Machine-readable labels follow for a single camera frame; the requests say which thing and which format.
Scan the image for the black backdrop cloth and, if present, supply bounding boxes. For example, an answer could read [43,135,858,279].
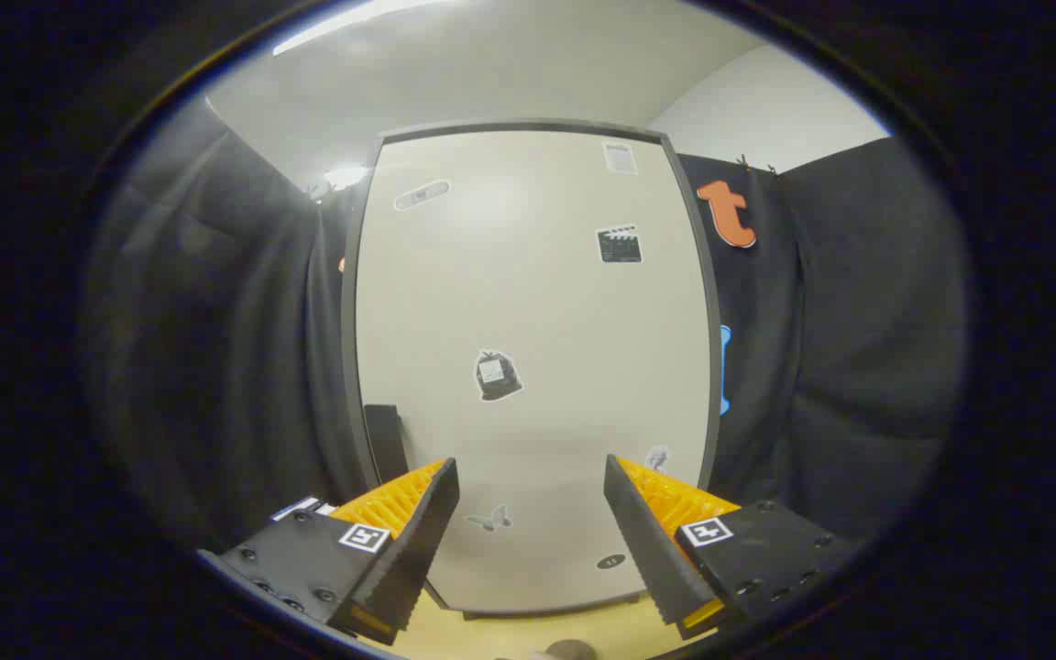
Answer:
[79,92,971,556]

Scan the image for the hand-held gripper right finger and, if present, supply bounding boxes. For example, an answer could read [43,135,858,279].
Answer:
[603,454,859,641]

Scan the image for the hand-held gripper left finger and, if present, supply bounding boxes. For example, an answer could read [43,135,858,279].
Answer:
[198,456,461,646]

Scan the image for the white shoe cabinet door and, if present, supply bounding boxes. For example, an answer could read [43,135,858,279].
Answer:
[356,130,712,613]

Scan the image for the grey shoe cabinet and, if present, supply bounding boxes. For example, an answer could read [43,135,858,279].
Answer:
[340,119,723,621]

